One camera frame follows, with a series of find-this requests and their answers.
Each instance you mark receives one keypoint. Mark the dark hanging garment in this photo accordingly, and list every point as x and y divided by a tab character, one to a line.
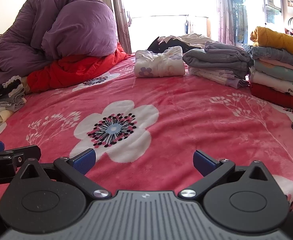
187	23

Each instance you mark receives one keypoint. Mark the lavender folded garment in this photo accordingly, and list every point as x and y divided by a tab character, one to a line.
224	47

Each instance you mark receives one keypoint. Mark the white floral folded pajama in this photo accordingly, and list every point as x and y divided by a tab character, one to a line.
159	62

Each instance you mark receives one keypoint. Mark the mustard yellow sweater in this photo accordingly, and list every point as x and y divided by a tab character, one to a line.
274	40

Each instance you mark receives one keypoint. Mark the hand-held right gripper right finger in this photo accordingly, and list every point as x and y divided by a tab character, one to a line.
204	163

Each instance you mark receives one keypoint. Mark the white lilac striped folded garment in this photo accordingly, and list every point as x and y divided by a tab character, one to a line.
216	77

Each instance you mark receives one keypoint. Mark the grey fleece folded garment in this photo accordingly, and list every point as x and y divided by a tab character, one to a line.
206	58

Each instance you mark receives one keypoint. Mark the pink floral blanket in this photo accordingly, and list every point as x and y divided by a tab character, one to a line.
186	120

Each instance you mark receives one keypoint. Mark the dark blue hanging banner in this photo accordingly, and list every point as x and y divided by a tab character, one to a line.
236	12

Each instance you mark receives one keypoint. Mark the pink patterned curtain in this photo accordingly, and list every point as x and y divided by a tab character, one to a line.
221	10
121	17

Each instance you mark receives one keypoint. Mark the pale mint folded garment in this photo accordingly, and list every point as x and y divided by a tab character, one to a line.
274	71

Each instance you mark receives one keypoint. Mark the purple duvet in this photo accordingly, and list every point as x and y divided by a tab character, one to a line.
74	25

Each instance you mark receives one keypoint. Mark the grey black ruffled garment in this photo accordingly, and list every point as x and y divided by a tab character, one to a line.
9	92

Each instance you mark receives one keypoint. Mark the grey-blue denim folded garment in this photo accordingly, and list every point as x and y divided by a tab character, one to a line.
274	55

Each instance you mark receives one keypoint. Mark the red quilt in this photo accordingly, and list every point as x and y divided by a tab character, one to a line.
74	72

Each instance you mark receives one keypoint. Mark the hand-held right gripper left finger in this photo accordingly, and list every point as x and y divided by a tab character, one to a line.
85	161

